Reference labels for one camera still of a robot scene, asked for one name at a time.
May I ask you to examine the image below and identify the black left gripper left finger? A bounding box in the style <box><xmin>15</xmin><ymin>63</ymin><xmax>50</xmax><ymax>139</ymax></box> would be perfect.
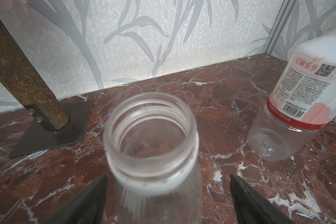
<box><xmin>43</xmin><ymin>175</ymin><xmax>107</xmax><ymax>224</ymax></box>

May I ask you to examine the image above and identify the white labelled plastic bottle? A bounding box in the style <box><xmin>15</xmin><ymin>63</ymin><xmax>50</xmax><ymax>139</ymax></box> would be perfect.
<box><xmin>247</xmin><ymin>28</ymin><xmax>336</xmax><ymax>162</ymax></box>

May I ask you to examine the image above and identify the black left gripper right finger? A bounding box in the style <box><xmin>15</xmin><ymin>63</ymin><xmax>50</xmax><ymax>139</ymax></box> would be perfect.
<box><xmin>230</xmin><ymin>175</ymin><xmax>294</xmax><ymax>224</ymax></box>

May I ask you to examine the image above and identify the dark metal tree base plate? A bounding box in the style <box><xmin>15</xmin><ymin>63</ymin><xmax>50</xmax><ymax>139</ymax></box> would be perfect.
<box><xmin>9</xmin><ymin>101</ymin><xmax>93</xmax><ymax>158</ymax></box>

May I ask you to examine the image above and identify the pink blossom artificial tree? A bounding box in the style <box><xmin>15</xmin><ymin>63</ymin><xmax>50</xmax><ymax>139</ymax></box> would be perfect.
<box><xmin>0</xmin><ymin>1</ymin><xmax>69</xmax><ymax>130</ymax></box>

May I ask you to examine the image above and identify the small clear bottle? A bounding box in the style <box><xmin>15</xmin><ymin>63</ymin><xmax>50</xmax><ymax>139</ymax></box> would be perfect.
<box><xmin>103</xmin><ymin>92</ymin><xmax>203</xmax><ymax>224</ymax></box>

